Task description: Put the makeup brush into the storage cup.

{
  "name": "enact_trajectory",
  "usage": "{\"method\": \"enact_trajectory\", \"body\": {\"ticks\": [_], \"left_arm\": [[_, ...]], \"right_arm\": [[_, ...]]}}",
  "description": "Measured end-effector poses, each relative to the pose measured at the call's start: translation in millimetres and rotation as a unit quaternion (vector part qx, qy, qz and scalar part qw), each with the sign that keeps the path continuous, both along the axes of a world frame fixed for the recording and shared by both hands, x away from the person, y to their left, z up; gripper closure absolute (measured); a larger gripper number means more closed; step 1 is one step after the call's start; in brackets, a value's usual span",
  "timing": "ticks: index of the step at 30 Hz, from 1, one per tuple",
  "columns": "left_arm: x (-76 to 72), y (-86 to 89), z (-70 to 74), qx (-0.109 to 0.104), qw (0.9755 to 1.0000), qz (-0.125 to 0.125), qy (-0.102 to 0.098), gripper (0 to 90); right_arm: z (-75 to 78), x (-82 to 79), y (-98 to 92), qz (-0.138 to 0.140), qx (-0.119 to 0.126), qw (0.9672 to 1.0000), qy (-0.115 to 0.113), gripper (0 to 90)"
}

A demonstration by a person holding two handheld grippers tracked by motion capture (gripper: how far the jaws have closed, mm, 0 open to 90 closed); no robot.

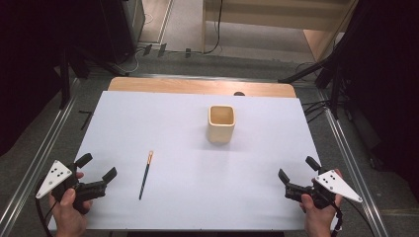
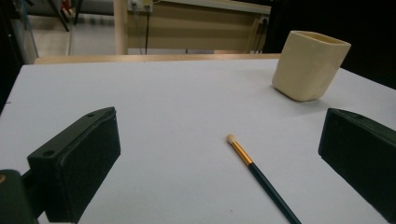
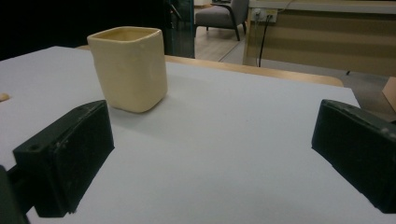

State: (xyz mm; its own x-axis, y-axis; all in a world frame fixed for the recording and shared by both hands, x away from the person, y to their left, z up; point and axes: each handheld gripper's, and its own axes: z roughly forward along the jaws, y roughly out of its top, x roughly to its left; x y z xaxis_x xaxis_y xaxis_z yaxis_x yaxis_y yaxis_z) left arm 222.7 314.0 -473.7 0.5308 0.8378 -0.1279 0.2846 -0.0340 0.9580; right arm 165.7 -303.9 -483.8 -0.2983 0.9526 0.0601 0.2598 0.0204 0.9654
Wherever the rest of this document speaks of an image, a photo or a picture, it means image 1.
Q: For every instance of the black cabinet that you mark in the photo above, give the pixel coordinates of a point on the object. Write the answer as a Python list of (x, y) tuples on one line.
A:
[(123, 29)]

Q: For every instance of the wooden table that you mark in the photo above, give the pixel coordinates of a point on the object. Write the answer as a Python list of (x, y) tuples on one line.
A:
[(197, 87)]

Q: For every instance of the white table mat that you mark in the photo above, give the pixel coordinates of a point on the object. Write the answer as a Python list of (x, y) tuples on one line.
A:
[(184, 158)]

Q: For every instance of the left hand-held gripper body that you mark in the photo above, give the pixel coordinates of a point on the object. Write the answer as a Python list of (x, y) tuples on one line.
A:
[(54, 177)]

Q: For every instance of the black pencil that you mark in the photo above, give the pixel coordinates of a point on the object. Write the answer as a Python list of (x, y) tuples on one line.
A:
[(145, 176)]

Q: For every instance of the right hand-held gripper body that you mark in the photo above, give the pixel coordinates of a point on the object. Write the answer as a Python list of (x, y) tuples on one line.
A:
[(336, 186)]

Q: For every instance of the black stand frame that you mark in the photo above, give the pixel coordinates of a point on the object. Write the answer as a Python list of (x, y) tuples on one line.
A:
[(66, 75), (329, 70)]

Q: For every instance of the metal floor rail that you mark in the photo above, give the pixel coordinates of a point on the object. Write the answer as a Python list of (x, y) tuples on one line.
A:
[(36, 154), (351, 161)]

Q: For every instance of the person's right hand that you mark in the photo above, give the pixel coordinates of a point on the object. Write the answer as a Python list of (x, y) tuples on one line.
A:
[(318, 219)]

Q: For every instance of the light wooden shelf unit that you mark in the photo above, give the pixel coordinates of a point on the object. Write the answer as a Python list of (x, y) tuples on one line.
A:
[(280, 16)]

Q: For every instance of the person's left hand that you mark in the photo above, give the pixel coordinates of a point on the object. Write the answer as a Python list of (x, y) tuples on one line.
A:
[(69, 217)]

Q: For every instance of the beige square cup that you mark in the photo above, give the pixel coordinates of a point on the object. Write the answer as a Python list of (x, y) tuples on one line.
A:
[(221, 126)]

